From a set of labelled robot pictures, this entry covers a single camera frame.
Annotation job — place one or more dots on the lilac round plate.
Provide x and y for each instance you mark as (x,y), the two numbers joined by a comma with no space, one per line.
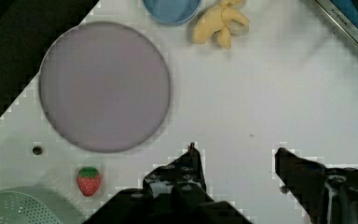
(104,86)

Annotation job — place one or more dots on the green perforated basket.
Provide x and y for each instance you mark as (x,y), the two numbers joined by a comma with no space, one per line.
(34,205)

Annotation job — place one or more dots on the strawberry near basket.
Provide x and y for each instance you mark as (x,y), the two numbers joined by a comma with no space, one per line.
(88,180)

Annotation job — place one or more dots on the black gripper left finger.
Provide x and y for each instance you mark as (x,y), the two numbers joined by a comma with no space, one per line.
(186,169)

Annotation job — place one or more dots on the yellow banana bunch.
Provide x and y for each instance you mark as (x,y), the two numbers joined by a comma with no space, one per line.
(223,20)

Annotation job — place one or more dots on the black and steel toaster oven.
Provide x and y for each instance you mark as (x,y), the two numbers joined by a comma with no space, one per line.
(344,14)

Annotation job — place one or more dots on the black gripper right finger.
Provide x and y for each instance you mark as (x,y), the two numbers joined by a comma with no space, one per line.
(328,195)

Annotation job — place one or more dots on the blue bowl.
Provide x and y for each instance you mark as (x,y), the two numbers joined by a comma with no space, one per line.
(172,12)

